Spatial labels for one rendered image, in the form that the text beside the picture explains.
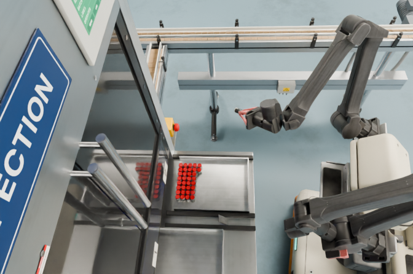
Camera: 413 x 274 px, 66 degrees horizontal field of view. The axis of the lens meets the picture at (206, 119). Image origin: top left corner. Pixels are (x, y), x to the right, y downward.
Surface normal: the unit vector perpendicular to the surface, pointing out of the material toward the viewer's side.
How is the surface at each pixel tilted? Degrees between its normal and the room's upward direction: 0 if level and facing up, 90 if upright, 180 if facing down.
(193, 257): 0
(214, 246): 0
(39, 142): 90
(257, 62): 0
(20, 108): 90
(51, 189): 90
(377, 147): 42
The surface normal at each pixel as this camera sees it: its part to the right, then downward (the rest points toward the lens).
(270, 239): -0.06, -0.54
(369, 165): -0.70, -0.50
